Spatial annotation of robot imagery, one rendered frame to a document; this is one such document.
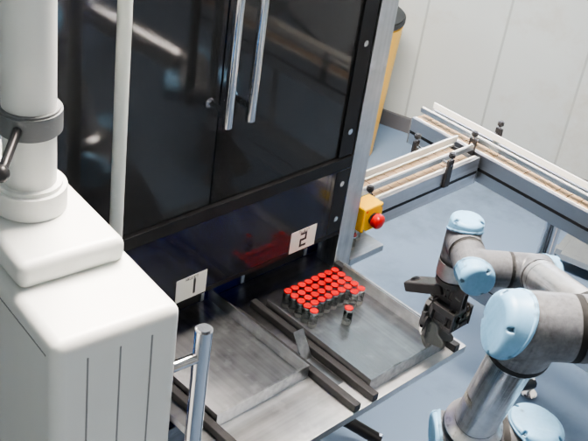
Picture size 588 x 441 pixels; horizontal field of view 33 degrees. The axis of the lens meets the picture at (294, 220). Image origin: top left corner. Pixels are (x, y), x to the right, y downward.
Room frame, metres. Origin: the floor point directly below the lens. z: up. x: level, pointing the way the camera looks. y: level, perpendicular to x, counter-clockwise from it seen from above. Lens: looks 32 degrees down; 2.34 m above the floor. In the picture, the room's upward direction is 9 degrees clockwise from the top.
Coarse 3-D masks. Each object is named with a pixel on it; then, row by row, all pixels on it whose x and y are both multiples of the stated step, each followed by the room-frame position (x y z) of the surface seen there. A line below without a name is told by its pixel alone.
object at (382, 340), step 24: (288, 312) 1.90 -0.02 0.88; (336, 312) 1.93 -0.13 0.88; (360, 312) 1.94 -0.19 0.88; (384, 312) 1.96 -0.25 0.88; (408, 312) 1.94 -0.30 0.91; (312, 336) 1.79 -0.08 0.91; (336, 336) 1.84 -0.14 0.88; (360, 336) 1.85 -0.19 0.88; (384, 336) 1.87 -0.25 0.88; (408, 336) 1.88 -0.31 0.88; (360, 360) 1.76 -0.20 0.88; (384, 360) 1.78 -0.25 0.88; (408, 360) 1.76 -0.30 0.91
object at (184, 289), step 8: (200, 272) 1.78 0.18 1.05; (184, 280) 1.74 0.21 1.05; (192, 280) 1.76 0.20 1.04; (200, 280) 1.78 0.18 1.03; (176, 288) 1.73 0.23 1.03; (184, 288) 1.74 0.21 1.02; (192, 288) 1.76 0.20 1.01; (200, 288) 1.78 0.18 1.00; (176, 296) 1.73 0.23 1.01; (184, 296) 1.74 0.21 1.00; (192, 296) 1.76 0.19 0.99
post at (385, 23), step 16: (384, 0) 2.12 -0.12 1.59; (384, 16) 2.13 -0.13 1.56; (384, 32) 2.13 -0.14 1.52; (384, 48) 2.14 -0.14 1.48; (368, 64) 2.12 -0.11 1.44; (384, 64) 2.15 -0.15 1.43; (368, 80) 2.12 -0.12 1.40; (368, 96) 2.12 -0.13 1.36; (368, 112) 2.13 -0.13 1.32; (368, 128) 2.14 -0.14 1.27; (368, 144) 2.15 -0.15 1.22; (352, 176) 2.12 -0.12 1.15; (352, 192) 2.13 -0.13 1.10; (352, 208) 2.14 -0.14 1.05; (352, 224) 2.15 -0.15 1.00; (336, 240) 2.12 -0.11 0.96; (352, 240) 2.15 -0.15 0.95; (320, 256) 2.14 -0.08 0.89; (336, 256) 2.12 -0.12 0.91
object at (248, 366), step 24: (192, 312) 1.84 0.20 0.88; (216, 312) 1.86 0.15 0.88; (240, 312) 1.83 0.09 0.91; (192, 336) 1.76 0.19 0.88; (216, 336) 1.77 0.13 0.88; (240, 336) 1.78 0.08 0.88; (264, 336) 1.77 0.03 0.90; (216, 360) 1.69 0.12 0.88; (240, 360) 1.70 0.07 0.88; (264, 360) 1.71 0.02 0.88; (288, 360) 1.72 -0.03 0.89; (216, 384) 1.61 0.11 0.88; (240, 384) 1.63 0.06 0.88; (264, 384) 1.64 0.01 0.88; (288, 384) 1.64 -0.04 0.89; (216, 408) 1.54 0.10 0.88; (240, 408) 1.54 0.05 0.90
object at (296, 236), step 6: (306, 228) 2.02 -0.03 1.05; (312, 228) 2.03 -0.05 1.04; (294, 234) 1.99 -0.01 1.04; (300, 234) 2.00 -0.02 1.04; (312, 234) 2.04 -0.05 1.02; (294, 240) 1.99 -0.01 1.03; (306, 240) 2.02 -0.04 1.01; (312, 240) 2.04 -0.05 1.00; (294, 246) 1.99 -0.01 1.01; (306, 246) 2.02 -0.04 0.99
